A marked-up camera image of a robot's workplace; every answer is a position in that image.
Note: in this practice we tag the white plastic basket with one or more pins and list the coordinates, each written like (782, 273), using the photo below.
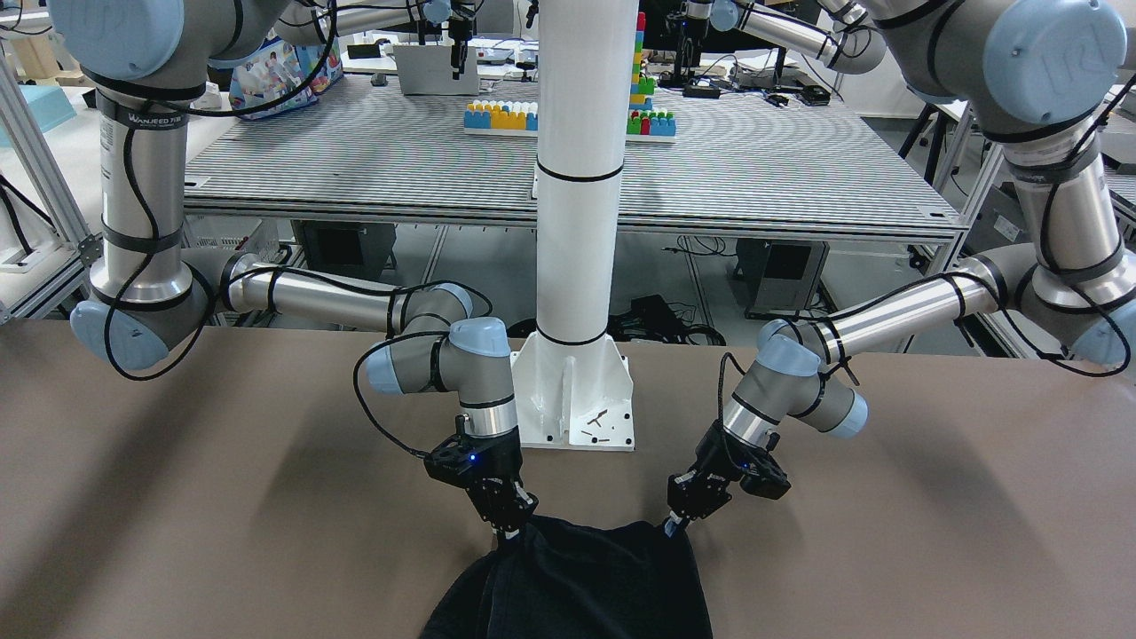
(236, 233)

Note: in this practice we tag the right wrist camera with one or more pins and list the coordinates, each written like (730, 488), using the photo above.
(452, 462)

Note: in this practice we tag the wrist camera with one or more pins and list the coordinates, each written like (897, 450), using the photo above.
(763, 476)
(452, 462)

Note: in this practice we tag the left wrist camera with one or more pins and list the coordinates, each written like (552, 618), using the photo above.
(763, 476)

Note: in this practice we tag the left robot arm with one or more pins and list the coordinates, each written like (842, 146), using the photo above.
(1035, 74)

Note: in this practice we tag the black graphic t-shirt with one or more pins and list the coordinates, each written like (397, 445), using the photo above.
(559, 580)

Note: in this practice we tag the colourful printed bag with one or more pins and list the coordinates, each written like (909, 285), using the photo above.
(277, 68)

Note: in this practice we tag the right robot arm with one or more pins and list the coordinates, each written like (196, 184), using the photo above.
(150, 294)

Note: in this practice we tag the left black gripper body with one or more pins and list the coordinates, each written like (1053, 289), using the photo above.
(715, 460)

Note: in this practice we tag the white central robot column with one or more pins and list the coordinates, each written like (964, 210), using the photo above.
(573, 387)

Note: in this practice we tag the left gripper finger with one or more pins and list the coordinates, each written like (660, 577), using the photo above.
(673, 525)

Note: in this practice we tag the colourful toy block set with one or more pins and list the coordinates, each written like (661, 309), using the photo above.
(644, 122)

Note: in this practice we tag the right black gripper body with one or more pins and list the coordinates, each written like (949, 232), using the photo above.
(503, 464)

